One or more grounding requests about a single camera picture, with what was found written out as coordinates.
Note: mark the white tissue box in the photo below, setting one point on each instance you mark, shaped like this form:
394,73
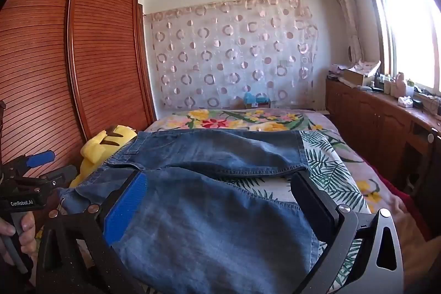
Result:
405,101

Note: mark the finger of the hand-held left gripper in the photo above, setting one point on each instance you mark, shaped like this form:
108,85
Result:
40,158
57,177

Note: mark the pale pink bottle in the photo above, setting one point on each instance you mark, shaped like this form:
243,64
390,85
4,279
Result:
400,84

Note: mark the yellow plush toy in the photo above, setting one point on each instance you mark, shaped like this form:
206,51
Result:
100,146

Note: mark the sheer circle pattern curtain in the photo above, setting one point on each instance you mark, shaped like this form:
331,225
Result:
231,53

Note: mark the bundled white curtain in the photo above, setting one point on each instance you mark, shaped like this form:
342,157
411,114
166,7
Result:
346,11

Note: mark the wooden window cabinet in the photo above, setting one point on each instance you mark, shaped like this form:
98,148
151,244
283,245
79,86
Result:
372,121

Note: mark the wooden framed window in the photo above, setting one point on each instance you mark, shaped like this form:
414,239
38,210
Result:
410,22

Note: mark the red cloth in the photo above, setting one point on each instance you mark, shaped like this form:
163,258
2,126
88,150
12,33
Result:
396,183

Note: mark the brown slatted wooden wardrobe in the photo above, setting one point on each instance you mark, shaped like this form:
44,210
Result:
69,56

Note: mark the person's left hand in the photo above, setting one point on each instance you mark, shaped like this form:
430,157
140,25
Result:
28,232

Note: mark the cardboard box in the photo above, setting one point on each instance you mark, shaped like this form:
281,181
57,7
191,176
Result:
356,77

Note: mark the floral leaf print bedsheet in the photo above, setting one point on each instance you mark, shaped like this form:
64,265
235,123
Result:
330,163

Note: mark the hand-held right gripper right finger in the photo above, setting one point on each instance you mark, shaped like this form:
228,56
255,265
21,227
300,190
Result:
311,199

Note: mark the small blue box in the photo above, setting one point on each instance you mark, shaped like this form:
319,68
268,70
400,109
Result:
256,101

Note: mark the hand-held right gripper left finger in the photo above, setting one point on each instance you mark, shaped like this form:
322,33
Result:
124,211

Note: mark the blue denim pants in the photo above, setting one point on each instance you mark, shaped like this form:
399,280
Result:
213,183

